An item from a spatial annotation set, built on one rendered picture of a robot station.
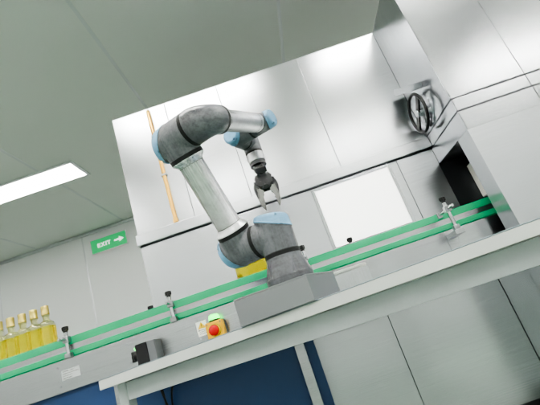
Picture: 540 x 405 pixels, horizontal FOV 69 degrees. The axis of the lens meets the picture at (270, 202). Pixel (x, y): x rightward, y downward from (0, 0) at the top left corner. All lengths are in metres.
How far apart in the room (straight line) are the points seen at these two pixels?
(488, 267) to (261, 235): 0.62
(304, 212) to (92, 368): 1.17
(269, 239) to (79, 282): 4.67
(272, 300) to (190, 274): 0.96
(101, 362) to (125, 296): 3.59
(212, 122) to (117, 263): 4.43
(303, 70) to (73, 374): 1.90
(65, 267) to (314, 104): 4.39
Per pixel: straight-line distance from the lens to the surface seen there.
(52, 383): 1.97
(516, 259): 1.10
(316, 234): 1.99
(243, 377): 1.71
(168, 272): 2.10
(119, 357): 1.84
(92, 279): 5.67
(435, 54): 2.09
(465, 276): 1.09
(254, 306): 1.19
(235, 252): 1.30
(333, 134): 2.21
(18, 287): 6.20
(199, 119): 1.22
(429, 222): 1.91
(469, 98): 2.00
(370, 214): 2.04
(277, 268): 1.20
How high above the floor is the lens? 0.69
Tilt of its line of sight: 18 degrees up
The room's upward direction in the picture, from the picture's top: 19 degrees counter-clockwise
